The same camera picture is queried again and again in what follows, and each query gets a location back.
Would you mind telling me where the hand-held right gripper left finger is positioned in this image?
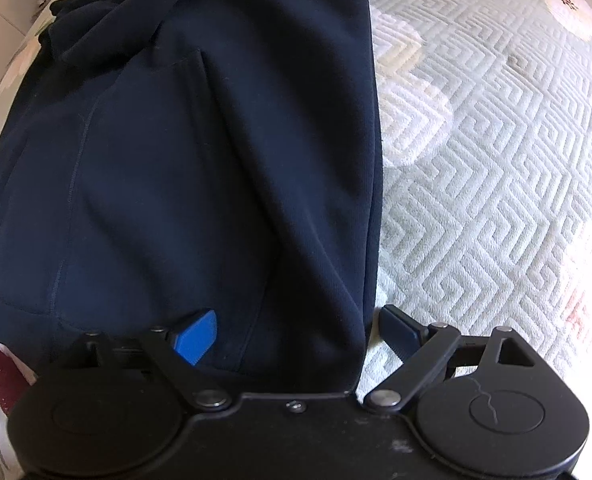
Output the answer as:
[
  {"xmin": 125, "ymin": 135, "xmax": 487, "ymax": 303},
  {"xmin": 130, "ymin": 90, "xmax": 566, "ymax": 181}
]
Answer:
[{"xmin": 68, "ymin": 309, "xmax": 232, "ymax": 414}]

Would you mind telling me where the dark navy striped hoodie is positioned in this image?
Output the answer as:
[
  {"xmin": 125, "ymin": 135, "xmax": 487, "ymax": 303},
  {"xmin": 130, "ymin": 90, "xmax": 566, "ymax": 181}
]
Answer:
[{"xmin": 0, "ymin": 0, "xmax": 386, "ymax": 397}]

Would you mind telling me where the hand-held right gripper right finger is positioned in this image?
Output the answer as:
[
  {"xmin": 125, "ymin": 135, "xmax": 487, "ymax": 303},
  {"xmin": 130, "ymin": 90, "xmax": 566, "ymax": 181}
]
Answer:
[{"xmin": 360, "ymin": 304, "xmax": 539, "ymax": 413}]

